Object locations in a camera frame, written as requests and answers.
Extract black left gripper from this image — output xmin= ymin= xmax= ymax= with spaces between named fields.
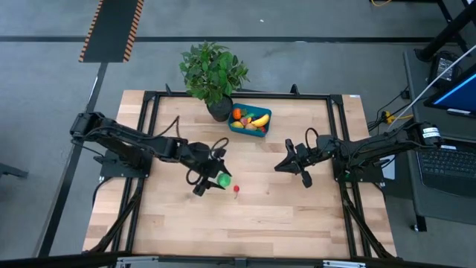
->
xmin=185 ymin=141 xmax=233 ymax=197

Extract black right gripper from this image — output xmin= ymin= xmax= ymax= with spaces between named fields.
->
xmin=274 ymin=138 xmax=321 ymax=189

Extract yellow toy banana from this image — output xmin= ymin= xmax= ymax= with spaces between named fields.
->
xmin=251 ymin=113 xmax=271 ymax=128

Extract blue plastic tupperware container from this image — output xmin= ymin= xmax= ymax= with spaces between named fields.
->
xmin=227 ymin=103 xmax=273 ymax=138

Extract green plant in black pot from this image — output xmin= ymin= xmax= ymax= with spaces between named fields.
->
xmin=178 ymin=40 xmax=250 ymax=123

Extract dark grey desk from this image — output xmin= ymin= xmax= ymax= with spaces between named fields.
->
xmin=402 ymin=44 xmax=476 ymax=234

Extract black laptop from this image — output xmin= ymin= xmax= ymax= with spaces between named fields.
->
xmin=404 ymin=133 xmax=476 ymax=198

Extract white rod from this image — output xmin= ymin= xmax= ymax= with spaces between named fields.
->
xmin=386 ymin=43 xmax=476 ymax=130

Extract black crossbar with silver brackets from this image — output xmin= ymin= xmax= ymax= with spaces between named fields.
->
xmin=0 ymin=251 xmax=476 ymax=268

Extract black mat with orange stripes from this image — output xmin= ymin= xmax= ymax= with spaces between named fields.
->
xmin=78 ymin=0 xmax=146 ymax=63

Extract black power adapter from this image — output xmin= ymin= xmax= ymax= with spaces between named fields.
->
xmin=429 ymin=51 xmax=463 ymax=86

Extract monitor with blue screen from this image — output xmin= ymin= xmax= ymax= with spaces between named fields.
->
xmin=423 ymin=63 xmax=476 ymax=120

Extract black stand legs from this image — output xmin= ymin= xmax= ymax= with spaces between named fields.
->
xmin=415 ymin=0 xmax=476 ymax=63

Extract grey furniture leg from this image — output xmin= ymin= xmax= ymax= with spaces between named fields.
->
xmin=0 ymin=162 xmax=30 ymax=180

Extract black aluminium table frame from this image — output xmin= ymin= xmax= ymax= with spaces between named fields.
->
xmin=84 ymin=83 xmax=398 ymax=261

